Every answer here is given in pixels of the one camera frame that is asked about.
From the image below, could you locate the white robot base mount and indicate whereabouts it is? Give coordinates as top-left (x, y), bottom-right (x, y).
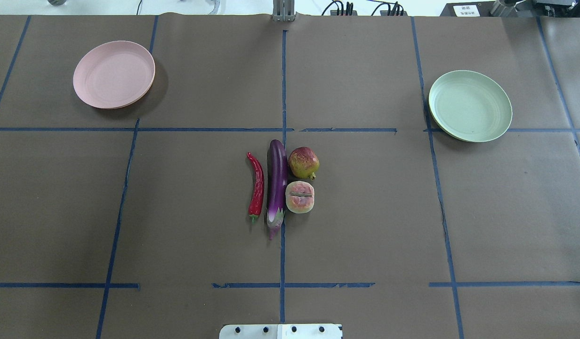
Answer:
top-left (219, 323), bottom-right (344, 339)

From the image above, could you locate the green plate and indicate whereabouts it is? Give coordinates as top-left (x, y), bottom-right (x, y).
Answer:
top-left (428, 70), bottom-right (513, 143)

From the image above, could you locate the purple eggplant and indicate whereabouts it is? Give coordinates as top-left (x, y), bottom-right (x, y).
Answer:
top-left (266, 139), bottom-right (288, 240)

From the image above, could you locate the red chili pepper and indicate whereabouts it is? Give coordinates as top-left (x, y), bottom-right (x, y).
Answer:
top-left (247, 152), bottom-right (265, 224)

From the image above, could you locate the pink plate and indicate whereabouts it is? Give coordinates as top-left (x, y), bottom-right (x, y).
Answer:
top-left (72, 40), bottom-right (156, 110)

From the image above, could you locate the grey aluminium post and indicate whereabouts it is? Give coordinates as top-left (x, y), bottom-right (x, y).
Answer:
top-left (272, 0), bottom-right (296, 22)

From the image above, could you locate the black power strip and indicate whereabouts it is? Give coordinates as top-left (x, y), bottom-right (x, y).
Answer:
top-left (322, 0), bottom-right (358, 16)

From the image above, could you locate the pink peach half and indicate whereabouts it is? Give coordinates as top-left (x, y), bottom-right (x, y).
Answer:
top-left (285, 181), bottom-right (314, 214)

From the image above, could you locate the black labelled box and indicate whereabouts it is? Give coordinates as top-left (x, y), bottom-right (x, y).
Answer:
top-left (439, 0), bottom-right (494, 17)

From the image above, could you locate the red-green pomegranate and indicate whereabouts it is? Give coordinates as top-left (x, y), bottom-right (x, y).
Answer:
top-left (288, 146), bottom-right (320, 180)

